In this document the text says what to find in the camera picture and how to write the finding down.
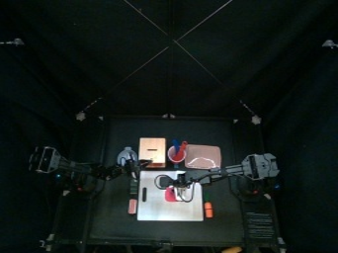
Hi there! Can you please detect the pink dough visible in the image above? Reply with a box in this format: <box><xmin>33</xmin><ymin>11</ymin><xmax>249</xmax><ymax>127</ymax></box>
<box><xmin>165</xmin><ymin>185</ymin><xmax>182</xmax><ymax>203</ymax></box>

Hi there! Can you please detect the wooden drawer box red front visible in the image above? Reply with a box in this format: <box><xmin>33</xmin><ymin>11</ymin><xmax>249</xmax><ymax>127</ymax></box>
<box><xmin>140</xmin><ymin>136</ymin><xmax>169</xmax><ymax>169</ymax></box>

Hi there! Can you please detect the red plastic cup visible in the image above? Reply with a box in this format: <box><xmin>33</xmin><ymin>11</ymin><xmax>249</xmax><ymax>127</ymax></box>
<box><xmin>168</xmin><ymin>144</ymin><xmax>190</xmax><ymax>164</ymax></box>

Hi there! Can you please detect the white cutting board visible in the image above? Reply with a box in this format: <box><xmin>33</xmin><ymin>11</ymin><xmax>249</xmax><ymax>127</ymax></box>
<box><xmin>137</xmin><ymin>169</ymin><xmax>206</xmax><ymax>222</ymax></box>

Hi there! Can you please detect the pink tray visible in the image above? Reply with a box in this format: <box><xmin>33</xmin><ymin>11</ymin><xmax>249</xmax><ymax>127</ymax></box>
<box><xmin>184</xmin><ymin>143</ymin><xmax>224</xmax><ymax>170</ymax></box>

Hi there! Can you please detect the orange toy carrot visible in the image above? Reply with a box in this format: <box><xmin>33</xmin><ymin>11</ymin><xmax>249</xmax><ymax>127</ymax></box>
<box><xmin>204</xmin><ymin>197</ymin><xmax>216</xmax><ymax>219</ymax></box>

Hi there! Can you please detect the red utensil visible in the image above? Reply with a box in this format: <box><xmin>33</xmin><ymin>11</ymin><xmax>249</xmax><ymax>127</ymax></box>
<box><xmin>177</xmin><ymin>140</ymin><xmax>189</xmax><ymax>158</ymax></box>

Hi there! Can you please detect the pink block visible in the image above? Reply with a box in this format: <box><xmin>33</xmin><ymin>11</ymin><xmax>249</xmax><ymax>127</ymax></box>
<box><xmin>127</xmin><ymin>198</ymin><xmax>140</xmax><ymax>215</ymax></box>

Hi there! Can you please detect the right wrist camera with cable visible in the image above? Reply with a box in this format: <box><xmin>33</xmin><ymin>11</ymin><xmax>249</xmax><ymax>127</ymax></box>
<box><xmin>154</xmin><ymin>173</ymin><xmax>178</xmax><ymax>191</ymax></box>

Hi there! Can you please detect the thin diagonal bracing cable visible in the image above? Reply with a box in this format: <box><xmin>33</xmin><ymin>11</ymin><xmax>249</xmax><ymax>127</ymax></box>
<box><xmin>79</xmin><ymin>0</ymin><xmax>234</xmax><ymax>117</ymax></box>
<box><xmin>122</xmin><ymin>0</ymin><xmax>260</xmax><ymax>119</ymax></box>

